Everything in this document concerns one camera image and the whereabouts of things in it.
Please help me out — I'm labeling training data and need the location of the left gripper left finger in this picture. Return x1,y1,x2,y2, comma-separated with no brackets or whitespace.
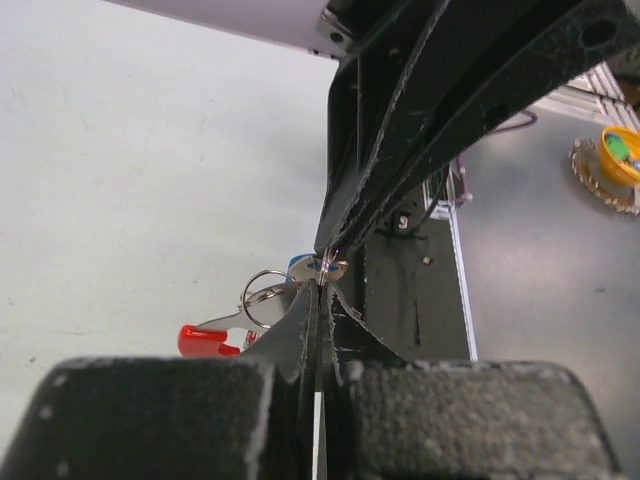
1,282,319,479

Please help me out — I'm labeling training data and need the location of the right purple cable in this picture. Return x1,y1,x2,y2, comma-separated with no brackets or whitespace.
449,112,539,206

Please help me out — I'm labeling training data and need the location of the yellow bowl on saw blade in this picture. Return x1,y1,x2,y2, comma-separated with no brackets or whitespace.
569,126,639,216

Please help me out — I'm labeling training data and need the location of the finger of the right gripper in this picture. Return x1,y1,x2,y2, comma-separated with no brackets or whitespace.
339,1,639,255
314,1,555,254

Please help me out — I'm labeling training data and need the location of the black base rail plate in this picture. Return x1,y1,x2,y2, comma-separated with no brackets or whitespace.
343,168,451,360

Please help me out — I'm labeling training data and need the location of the key with blue white tag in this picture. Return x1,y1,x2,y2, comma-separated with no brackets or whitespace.
285,254,349,283

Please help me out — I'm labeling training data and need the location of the red handled keyring holder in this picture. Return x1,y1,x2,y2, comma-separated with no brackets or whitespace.
177,270,302,358

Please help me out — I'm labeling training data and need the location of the white slotted cable duct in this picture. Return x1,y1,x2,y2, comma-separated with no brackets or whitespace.
422,170,478,361

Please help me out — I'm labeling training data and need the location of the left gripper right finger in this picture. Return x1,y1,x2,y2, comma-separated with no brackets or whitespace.
319,287,625,479

